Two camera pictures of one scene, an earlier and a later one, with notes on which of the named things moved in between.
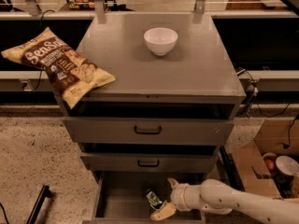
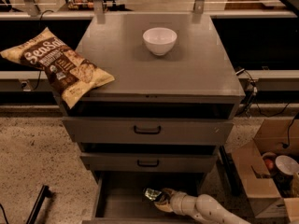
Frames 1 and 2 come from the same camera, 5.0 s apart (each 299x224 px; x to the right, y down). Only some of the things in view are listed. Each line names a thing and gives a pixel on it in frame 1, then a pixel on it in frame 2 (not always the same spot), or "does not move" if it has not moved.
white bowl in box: (287, 164) does not move
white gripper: (177, 196) → (176, 200)
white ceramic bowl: (160, 40) does not move
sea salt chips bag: (70, 74) does not move
